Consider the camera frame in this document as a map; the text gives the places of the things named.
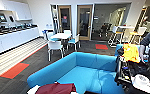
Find white dining chair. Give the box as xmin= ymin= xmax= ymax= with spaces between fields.
xmin=46 ymin=39 xmax=65 ymax=62

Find orange yellow garment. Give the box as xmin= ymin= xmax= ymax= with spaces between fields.
xmin=122 ymin=43 xmax=141 ymax=64

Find white square table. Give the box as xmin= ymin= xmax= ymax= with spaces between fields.
xmin=50 ymin=32 xmax=74 ymax=41

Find wooden framed glass door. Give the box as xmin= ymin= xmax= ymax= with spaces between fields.
xmin=56 ymin=4 xmax=73 ymax=34
xmin=76 ymin=4 xmax=94 ymax=42

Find white kitchen counter cabinets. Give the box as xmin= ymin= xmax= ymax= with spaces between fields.
xmin=0 ymin=26 xmax=42 ymax=58

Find white chair blue seat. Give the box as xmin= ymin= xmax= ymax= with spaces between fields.
xmin=66 ymin=33 xmax=82 ymax=52
xmin=44 ymin=30 xmax=57 ymax=43
xmin=63 ymin=29 xmax=73 ymax=35

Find black office chair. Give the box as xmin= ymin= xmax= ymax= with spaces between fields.
xmin=98 ymin=22 xmax=113 ymax=39

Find black counter appliance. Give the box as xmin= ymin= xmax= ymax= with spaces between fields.
xmin=7 ymin=14 xmax=17 ymax=24

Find yellow bar stool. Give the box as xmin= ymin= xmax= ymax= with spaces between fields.
xmin=128 ymin=26 xmax=148 ymax=45

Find white upper kitchen cabinets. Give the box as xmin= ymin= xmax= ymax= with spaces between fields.
xmin=0 ymin=0 xmax=34 ymax=24

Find white high table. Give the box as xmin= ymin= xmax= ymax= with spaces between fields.
xmin=115 ymin=24 xmax=141 ymax=31

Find white bar stool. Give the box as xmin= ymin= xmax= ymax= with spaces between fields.
xmin=106 ymin=25 xmax=121 ymax=48

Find red white varsity jacket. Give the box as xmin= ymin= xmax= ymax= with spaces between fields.
xmin=26 ymin=82 xmax=79 ymax=94

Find white round device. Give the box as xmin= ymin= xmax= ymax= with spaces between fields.
xmin=132 ymin=73 xmax=150 ymax=94

